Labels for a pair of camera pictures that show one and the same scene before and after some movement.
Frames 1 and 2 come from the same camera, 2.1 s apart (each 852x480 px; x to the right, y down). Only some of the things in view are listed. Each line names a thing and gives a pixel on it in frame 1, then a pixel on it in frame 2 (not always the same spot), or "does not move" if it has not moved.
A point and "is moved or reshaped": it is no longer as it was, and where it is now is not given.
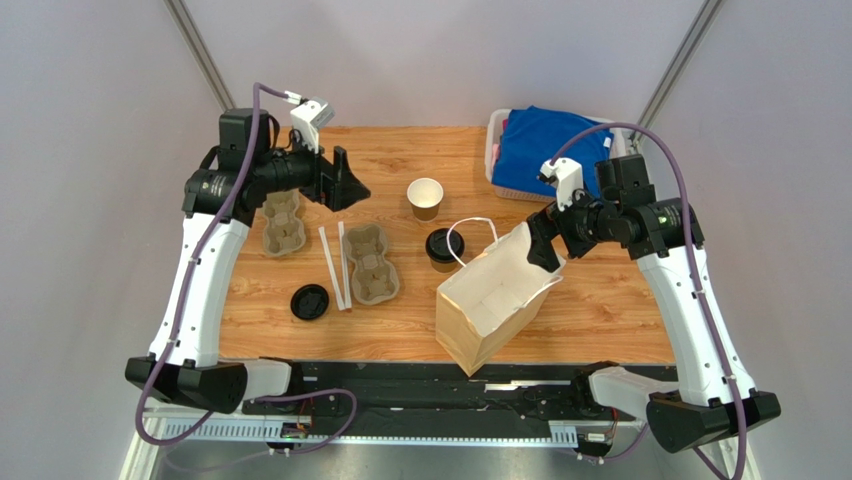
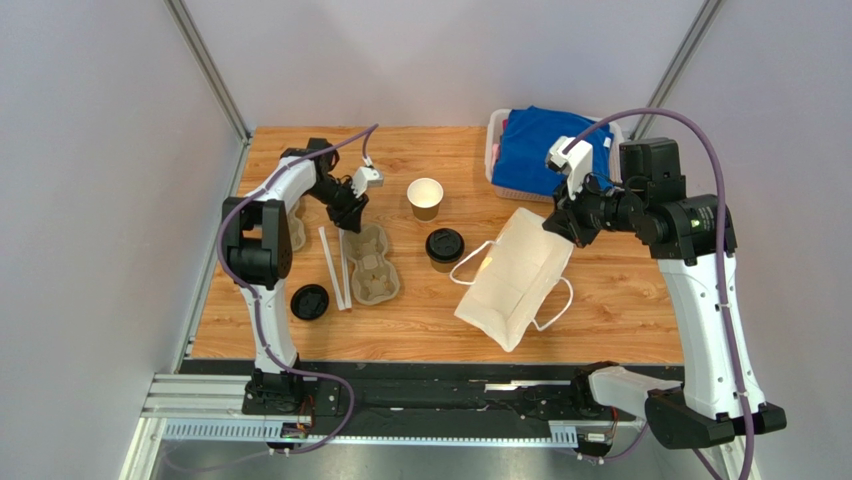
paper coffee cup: [441, 257] does not move
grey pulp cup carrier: [375, 280] does not move
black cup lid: [437, 248] does not move
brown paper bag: [481, 309] is moved or reshaped
